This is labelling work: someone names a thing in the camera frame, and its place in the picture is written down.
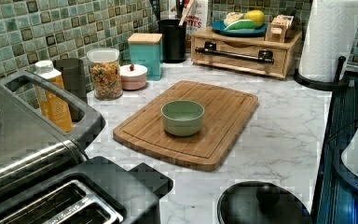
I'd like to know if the dark grey cup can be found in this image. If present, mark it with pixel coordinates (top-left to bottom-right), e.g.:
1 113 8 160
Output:
52 58 88 122

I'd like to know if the orange bottle white cap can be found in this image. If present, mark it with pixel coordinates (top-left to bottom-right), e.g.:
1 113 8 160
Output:
35 60 73 133

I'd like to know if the wooden utensil handle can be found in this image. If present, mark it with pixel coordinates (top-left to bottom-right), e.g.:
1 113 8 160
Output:
178 0 195 26

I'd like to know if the white paper towel roll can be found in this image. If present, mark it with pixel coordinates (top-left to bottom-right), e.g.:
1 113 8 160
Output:
298 0 358 82

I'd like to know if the grey appliance with handle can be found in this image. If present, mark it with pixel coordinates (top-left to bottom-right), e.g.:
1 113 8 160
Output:
0 71 105 191

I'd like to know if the wooden cutting board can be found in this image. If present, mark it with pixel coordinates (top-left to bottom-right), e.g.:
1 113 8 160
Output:
113 80 258 171

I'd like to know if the green ceramic bowl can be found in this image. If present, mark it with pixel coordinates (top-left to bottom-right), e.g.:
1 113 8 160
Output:
160 100 205 136

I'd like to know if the black paper towel holder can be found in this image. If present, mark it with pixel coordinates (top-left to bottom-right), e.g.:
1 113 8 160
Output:
294 56 349 91

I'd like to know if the dark dish drying rack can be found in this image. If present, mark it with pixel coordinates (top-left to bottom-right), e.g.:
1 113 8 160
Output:
310 72 358 224

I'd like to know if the yellow lemon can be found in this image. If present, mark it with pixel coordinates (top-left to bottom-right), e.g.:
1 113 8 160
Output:
244 10 265 28

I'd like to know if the black round lid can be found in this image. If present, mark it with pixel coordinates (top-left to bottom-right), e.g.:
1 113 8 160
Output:
217 181 313 224

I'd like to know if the pink dish white lid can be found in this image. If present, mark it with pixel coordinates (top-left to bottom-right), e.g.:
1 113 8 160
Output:
120 64 147 91

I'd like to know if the white red printed box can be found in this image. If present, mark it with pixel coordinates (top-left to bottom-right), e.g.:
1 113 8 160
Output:
168 0 208 35

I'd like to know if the green white food piece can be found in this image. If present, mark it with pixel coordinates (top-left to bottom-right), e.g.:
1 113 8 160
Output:
225 20 255 31

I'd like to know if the blue plate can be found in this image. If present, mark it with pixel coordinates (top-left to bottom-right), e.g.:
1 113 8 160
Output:
212 21 268 37

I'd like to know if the black steel toaster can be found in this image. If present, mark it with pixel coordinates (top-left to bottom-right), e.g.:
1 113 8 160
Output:
0 157 173 224

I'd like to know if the small wooden block holder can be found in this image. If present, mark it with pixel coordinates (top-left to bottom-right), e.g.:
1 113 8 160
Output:
265 15 296 43

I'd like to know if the teal canister wooden lid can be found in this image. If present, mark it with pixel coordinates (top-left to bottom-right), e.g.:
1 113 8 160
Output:
128 33 163 81

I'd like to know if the black utensil holder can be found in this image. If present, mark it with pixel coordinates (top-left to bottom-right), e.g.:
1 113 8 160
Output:
158 20 186 63

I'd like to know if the wooden drawer box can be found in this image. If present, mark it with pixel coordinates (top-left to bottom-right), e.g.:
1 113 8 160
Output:
191 27 302 79

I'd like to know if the glass jar colourful cereal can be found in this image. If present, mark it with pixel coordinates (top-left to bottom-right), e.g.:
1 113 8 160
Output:
87 48 123 101

